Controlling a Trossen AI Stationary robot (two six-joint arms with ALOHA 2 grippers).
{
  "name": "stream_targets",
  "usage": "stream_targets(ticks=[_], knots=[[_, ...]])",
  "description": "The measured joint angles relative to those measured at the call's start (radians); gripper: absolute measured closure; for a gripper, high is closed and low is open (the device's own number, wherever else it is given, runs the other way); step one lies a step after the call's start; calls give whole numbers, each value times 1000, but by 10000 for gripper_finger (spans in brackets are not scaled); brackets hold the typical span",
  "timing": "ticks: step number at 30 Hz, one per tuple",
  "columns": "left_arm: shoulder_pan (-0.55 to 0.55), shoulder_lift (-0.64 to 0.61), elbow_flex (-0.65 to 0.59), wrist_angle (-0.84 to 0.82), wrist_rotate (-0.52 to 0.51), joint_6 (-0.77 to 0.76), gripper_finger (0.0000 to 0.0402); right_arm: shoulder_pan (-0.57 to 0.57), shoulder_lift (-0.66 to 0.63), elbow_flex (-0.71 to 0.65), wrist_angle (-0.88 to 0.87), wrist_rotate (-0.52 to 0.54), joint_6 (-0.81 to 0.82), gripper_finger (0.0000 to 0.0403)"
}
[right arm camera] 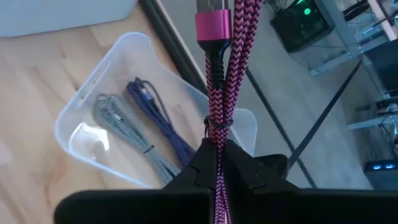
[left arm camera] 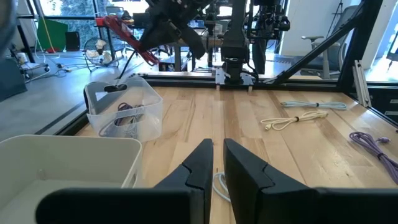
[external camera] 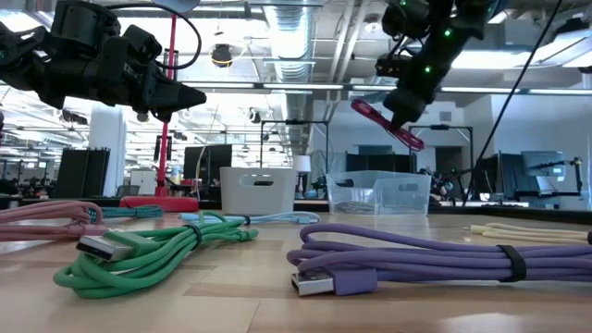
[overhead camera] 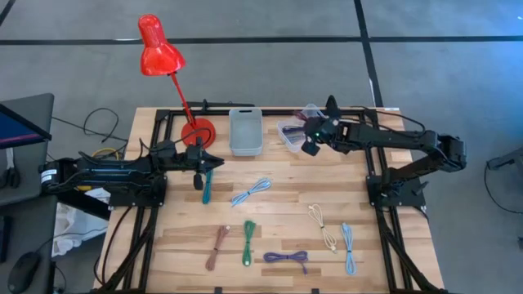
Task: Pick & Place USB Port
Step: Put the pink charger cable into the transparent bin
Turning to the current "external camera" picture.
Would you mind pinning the white opaque plastic bin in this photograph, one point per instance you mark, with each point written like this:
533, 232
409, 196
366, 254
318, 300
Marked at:
256, 199

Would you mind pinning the clear plastic bin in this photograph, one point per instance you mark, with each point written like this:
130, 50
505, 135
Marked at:
379, 189

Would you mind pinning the black computer monitor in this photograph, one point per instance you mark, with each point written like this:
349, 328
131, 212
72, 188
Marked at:
83, 173
208, 164

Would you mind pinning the black aluminium table frame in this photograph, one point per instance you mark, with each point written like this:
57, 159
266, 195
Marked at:
509, 211

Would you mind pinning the red desk lamp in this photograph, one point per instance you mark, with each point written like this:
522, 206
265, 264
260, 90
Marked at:
162, 203

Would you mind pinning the silver ventilation duct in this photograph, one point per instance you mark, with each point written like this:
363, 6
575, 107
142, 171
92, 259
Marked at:
289, 46

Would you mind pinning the black yellow ceiling fixture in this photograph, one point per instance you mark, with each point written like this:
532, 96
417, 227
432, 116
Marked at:
222, 54

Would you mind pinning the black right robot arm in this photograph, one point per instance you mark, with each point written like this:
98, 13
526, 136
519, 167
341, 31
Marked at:
462, 18

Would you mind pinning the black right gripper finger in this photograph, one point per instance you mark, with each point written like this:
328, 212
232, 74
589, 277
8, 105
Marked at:
396, 115
411, 113

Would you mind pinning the black metal stand frame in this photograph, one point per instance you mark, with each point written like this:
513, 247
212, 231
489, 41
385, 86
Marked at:
439, 127

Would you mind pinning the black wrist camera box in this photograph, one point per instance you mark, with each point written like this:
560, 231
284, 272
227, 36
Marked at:
141, 44

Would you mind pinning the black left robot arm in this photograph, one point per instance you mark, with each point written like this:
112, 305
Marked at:
46, 74

